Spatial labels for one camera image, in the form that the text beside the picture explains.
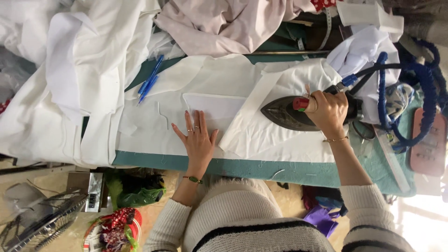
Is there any person's right hand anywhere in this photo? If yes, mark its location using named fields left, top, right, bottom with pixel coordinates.
left=304, top=90, right=350, bottom=139

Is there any person's left hand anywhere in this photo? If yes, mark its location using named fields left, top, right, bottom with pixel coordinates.
left=171, top=110, right=220, bottom=175

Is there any dark steam iron red knob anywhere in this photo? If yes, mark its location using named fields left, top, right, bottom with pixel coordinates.
left=260, top=84, right=364, bottom=132

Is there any large white fabric sheet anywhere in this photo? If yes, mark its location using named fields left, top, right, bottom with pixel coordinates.
left=117, top=54, right=345, bottom=164

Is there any green ironing table pad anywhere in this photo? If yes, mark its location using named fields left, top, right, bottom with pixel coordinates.
left=81, top=21, right=426, bottom=197

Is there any white fabric strip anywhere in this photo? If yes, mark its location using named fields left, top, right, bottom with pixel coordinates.
left=218, top=71, right=285, bottom=152

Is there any blue patterned cloth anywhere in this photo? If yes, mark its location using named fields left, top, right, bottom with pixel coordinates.
left=384, top=83, right=416, bottom=121

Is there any crumpled white cloth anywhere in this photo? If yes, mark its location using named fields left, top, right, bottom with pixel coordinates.
left=326, top=25, right=402, bottom=125

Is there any green plastic bag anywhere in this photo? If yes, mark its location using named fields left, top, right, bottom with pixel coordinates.
left=104, top=168, right=167, bottom=211

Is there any blue pen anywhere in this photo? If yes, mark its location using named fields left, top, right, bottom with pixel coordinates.
left=137, top=55, right=164, bottom=96
left=137, top=75, right=159, bottom=106

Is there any clear plastic ruler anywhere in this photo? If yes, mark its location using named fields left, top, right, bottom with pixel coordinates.
left=372, top=125, right=411, bottom=194

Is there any white measuring tape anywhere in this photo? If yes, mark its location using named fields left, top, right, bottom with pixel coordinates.
left=297, top=8, right=332, bottom=60

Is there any person's cream striped sweater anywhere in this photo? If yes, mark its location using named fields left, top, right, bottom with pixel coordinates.
left=177, top=176, right=337, bottom=252

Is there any pink iron rest pad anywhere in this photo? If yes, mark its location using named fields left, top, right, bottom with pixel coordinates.
left=409, top=107, right=448, bottom=178

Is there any folded white fabric piece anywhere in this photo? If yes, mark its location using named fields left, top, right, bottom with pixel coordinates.
left=336, top=1, right=405, bottom=43

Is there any purple cloth scrap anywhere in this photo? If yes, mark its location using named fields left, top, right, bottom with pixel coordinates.
left=302, top=204, right=341, bottom=239

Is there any red dotted cloth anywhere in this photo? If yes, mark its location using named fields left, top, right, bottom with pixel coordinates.
left=311, top=0, right=344, bottom=12

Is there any silver metal box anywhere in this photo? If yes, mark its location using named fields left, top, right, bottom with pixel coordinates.
left=66, top=171, right=106, bottom=213

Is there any basket of red scraps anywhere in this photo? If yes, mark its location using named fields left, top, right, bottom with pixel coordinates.
left=82, top=207, right=143, bottom=252

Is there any pale pink fabric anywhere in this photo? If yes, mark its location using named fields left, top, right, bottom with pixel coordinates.
left=154, top=0, right=317, bottom=58

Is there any heap of white fabric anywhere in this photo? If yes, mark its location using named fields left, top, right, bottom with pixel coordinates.
left=0, top=0, right=186, bottom=169

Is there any grey plastic bag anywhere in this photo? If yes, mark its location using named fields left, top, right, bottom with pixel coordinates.
left=0, top=45, right=40, bottom=104

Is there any black iron cable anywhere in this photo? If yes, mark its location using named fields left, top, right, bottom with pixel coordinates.
left=348, top=63, right=403, bottom=97

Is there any blue braided hose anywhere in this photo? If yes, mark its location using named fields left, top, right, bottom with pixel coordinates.
left=376, top=38, right=448, bottom=148

